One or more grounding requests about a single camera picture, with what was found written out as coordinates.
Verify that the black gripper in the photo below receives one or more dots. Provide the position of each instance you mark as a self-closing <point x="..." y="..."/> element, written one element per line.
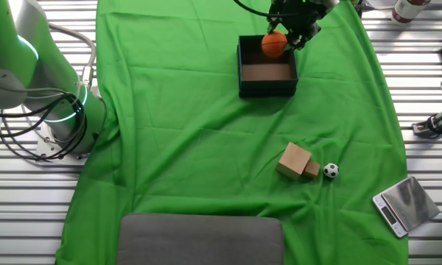
<point x="298" y="16"/>

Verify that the small orange basketball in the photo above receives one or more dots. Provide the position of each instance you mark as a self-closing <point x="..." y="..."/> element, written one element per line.
<point x="274" y="45"/>

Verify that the large wooden block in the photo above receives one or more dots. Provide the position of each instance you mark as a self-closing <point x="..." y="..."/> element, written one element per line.
<point x="292" y="160"/>

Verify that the small wooden cube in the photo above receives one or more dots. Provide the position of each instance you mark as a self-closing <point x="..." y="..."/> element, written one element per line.
<point x="312" y="170"/>

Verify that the small soccer ball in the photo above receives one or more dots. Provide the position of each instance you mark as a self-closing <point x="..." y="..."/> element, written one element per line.
<point x="331" y="170"/>

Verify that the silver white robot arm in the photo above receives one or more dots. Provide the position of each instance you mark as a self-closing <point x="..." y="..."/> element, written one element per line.
<point x="40" y="84"/>

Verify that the dark green gift box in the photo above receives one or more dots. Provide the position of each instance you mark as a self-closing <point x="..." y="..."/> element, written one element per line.
<point x="267" y="86"/>

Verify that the red white bottle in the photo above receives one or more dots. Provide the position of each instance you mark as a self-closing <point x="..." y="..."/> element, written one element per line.
<point x="409" y="9"/>

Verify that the green cloth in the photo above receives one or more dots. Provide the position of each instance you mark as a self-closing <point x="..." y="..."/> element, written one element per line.
<point x="206" y="147"/>

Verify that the silver digital scale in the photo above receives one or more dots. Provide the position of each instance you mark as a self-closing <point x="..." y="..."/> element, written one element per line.
<point x="409" y="204"/>

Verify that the grey cushion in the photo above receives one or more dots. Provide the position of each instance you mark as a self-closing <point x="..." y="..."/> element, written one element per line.
<point x="200" y="241"/>

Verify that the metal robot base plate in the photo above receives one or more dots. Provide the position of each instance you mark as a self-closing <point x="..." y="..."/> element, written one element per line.
<point x="49" y="145"/>

